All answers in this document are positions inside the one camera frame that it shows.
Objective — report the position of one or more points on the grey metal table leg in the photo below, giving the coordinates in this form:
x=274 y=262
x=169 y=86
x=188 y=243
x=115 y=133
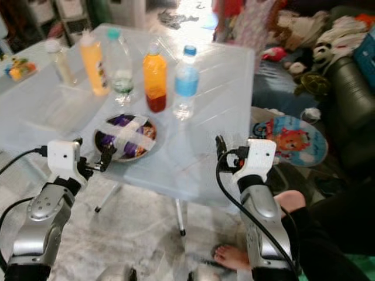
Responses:
x=108 y=198
x=179 y=216

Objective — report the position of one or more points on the green-capped clear bottle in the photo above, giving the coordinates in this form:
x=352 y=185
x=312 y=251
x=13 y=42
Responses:
x=122 y=76

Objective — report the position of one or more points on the person's black trouser leg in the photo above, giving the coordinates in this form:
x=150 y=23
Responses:
x=334 y=234

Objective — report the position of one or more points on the blue-capped water bottle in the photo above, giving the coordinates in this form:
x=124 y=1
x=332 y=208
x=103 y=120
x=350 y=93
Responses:
x=186 y=82

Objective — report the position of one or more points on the red plush toy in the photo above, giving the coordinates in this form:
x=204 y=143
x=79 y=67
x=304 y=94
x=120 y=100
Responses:
x=274 y=54

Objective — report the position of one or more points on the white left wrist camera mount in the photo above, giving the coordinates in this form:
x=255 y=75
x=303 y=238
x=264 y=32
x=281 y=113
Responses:
x=63 y=158

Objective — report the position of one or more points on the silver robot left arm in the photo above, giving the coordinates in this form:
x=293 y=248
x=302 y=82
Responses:
x=48 y=211

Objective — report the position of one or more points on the small beige drink bottle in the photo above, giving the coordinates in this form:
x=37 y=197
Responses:
x=63 y=64

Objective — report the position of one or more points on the person's bare foot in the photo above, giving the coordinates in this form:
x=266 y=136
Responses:
x=290 y=202
x=231 y=257

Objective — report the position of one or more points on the white floor appliance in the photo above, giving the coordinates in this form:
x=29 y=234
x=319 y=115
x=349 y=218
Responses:
x=73 y=14

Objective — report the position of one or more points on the taped metal food bowl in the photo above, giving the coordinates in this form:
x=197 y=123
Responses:
x=126 y=138

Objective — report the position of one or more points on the small white round object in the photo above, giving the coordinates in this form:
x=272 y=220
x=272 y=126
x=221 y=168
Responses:
x=310 y=115

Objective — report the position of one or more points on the green turtle plush toy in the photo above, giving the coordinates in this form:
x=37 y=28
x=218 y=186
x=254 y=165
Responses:
x=312 y=84

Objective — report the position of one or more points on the grey robot foot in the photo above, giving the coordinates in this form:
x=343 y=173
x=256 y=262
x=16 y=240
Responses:
x=114 y=275
x=199 y=276

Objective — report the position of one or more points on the dark green sofa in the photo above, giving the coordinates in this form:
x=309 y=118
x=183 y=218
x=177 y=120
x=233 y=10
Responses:
x=351 y=99

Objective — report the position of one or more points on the brown bear plush toy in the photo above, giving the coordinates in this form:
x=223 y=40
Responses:
x=299 y=26

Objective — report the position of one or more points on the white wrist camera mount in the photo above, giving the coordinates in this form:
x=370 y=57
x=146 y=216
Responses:
x=261 y=156
x=63 y=158

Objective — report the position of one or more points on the grey robot right foot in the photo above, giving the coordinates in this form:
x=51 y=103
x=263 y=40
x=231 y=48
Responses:
x=199 y=276

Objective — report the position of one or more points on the dark floor rag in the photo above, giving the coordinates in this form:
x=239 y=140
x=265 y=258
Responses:
x=179 y=20

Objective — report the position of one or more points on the orange-capped orange drink bottle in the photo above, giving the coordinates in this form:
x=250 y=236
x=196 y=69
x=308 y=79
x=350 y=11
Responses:
x=155 y=79

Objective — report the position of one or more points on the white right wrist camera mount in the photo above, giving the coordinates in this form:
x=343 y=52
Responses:
x=261 y=156

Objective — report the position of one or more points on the grey robot left foot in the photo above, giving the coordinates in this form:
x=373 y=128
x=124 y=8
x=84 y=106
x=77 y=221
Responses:
x=114 y=275

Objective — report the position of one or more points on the round blue cartoon stool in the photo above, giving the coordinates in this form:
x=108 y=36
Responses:
x=293 y=140

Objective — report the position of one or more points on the white-capped yellow juice bottle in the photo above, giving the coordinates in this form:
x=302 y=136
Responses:
x=94 y=67

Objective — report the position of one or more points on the panda plush toy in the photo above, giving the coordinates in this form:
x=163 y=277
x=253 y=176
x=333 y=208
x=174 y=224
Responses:
x=323 y=52

